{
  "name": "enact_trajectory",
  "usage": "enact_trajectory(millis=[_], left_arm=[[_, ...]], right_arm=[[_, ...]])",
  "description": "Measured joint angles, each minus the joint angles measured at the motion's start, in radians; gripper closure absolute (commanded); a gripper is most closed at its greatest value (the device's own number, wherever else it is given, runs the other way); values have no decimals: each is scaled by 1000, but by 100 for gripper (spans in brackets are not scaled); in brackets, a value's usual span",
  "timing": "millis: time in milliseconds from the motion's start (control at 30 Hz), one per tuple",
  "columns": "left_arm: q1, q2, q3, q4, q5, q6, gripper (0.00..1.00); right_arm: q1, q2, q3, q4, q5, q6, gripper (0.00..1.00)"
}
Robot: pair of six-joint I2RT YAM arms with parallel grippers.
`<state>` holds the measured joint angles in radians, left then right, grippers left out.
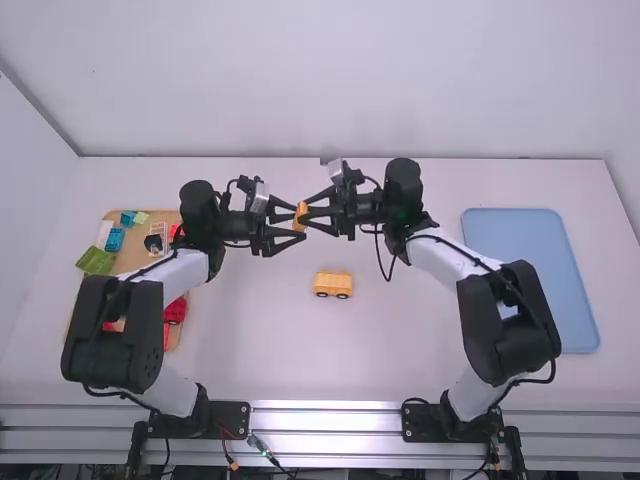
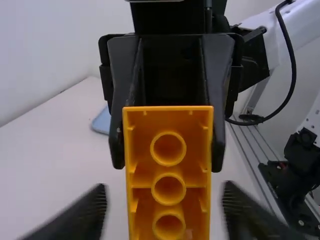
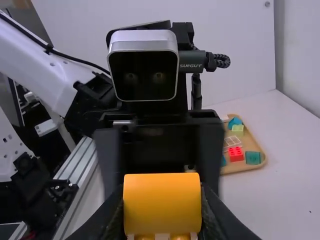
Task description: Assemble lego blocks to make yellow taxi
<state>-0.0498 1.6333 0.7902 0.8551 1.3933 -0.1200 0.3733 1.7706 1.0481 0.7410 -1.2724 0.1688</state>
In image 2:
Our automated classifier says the yellow toy brick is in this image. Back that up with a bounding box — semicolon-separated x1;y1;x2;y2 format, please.
121;105;215;240

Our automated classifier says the black cable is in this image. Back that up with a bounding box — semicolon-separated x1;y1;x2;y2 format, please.
225;0;298;126

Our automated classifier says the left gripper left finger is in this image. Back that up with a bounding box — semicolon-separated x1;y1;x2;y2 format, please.
17;183;110;240

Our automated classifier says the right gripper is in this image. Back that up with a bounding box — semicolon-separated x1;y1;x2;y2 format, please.
98;32;245;174

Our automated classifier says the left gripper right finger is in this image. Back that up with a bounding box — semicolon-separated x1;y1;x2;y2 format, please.
221;180;311;240

